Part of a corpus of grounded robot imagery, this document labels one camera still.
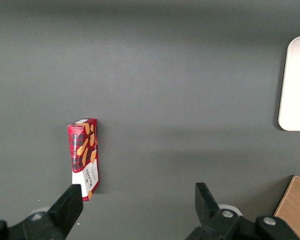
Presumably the red shortbread cookie box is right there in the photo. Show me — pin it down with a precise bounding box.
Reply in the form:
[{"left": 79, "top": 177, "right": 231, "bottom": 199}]
[{"left": 66, "top": 118, "right": 100, "bottom": 203}]

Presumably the white rectangular tray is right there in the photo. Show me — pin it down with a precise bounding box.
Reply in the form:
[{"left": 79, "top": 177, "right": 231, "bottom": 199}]
[{"left": 277, "top": 35, "right": 300, "bottom": 132}]

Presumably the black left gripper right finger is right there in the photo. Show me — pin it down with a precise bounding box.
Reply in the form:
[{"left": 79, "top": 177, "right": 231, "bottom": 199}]
[{"left": 186, "top": 182, "right": 300, "bottom": 240}]

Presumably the wooden two-drawer cabinet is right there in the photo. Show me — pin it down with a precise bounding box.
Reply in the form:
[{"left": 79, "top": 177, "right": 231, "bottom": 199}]
[{"left": 273, "top": 174, "right": 300, "bottom": 240}]

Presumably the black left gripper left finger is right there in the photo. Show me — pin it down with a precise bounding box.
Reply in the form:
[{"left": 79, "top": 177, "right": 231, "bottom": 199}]
[{"left": 0, "top": 183, "right": 84, "bottom": 240}]

